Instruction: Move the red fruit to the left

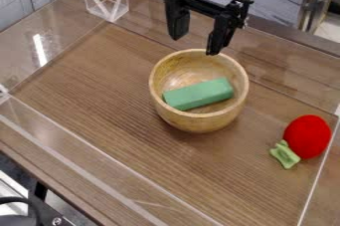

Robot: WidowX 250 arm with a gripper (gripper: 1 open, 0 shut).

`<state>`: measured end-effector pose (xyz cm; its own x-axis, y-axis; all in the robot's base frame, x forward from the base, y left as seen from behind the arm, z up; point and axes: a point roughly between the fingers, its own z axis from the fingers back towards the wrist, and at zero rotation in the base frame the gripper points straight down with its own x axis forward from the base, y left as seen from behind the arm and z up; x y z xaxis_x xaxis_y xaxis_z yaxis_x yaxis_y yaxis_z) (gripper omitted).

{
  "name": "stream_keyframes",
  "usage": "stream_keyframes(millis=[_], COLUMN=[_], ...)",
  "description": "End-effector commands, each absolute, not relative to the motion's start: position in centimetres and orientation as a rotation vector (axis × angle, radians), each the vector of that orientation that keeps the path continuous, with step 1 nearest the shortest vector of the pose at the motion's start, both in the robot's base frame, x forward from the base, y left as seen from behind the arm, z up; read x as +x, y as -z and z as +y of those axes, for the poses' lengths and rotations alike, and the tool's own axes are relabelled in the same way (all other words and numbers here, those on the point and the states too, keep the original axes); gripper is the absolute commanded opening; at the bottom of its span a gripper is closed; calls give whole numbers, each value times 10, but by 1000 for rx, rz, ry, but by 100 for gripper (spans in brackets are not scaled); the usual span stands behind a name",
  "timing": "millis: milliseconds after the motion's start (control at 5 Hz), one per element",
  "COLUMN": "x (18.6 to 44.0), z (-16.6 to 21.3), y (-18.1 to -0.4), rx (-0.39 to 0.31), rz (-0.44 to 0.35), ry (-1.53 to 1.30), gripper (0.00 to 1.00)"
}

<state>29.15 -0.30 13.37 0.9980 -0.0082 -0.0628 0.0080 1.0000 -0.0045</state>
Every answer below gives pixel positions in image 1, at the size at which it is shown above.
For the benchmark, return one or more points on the green rectangular block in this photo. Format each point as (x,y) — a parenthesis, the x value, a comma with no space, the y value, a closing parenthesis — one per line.
(199,95)

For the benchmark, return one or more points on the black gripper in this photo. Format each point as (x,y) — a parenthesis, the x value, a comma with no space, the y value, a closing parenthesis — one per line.
(232,10)

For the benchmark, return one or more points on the clear acrylic tray wall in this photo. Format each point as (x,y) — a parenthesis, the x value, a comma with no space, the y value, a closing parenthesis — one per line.
(108,191)

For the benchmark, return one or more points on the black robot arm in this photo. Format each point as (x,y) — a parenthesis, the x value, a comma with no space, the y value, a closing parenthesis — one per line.
(229,14)

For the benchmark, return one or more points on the red plush fruit green leaf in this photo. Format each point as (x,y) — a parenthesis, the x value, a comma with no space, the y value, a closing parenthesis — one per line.
(304,141)

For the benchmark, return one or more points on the wooden bowl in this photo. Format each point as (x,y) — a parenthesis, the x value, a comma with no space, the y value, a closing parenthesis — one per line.
(184,68)

